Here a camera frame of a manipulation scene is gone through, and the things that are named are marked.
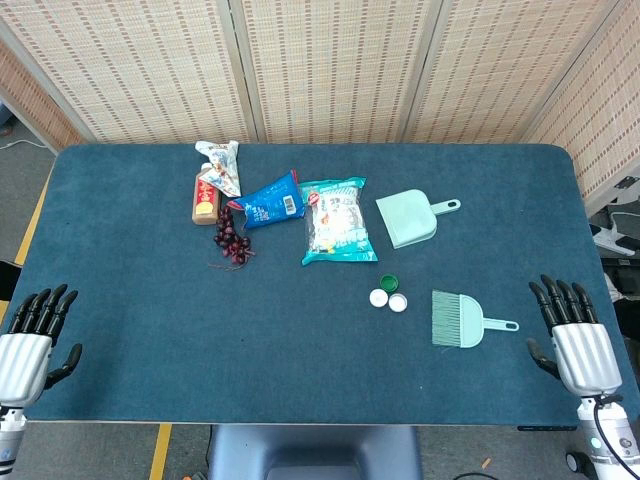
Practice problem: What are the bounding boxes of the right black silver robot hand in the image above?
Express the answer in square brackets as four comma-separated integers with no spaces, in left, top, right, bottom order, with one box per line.
[525,273,624,399]

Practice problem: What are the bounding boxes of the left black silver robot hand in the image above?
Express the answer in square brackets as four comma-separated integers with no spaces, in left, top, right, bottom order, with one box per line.
[0,283,84,409]

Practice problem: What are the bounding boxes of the small green hand broom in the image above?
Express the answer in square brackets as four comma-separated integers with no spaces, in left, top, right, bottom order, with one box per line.
[431,289,520,349]

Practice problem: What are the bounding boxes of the black caster wheel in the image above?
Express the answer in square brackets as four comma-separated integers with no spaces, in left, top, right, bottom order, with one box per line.
[564,449,589,474]

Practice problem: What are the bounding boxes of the white power strip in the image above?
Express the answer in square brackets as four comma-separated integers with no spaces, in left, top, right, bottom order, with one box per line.
[589,212,640,257]

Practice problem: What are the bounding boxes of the blue felt table mat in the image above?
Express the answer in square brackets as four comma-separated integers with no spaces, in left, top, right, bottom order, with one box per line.
[0,143,640,427]

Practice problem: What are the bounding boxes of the small green dustpan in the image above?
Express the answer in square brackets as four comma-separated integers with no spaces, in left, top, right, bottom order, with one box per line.
[375,188,462,250]

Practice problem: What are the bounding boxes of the dark red grape bunch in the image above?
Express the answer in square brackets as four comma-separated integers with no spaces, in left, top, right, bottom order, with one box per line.
[207,204,257,273]

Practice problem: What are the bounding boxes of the brown red-labelled box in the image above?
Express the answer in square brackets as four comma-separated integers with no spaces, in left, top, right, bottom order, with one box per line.
[191,161,222,227]

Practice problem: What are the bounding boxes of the woven bamboo screen panel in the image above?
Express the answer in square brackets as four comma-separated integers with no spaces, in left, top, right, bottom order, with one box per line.
[230,0,444,146]
[522,0,640,211]
[0,39,86,151]
[403,0,629,146]
[0,0,254,146]

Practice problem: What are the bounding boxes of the crumpled white snack wrapper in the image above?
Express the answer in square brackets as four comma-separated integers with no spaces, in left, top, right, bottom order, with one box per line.
[194,140,243,198]

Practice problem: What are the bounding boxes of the teal clear snack bag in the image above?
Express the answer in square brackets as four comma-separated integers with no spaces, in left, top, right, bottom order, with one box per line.
[298,175,380,267]

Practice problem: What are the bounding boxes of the blue snack bag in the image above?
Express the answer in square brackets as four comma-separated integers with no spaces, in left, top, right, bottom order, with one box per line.
[227,169,307,231]

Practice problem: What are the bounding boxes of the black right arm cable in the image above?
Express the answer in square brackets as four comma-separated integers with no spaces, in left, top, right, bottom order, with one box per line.
[592,397,640,474]

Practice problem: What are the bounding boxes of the white floor cable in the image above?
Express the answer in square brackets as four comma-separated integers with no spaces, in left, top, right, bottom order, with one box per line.
[0,138,51,151]

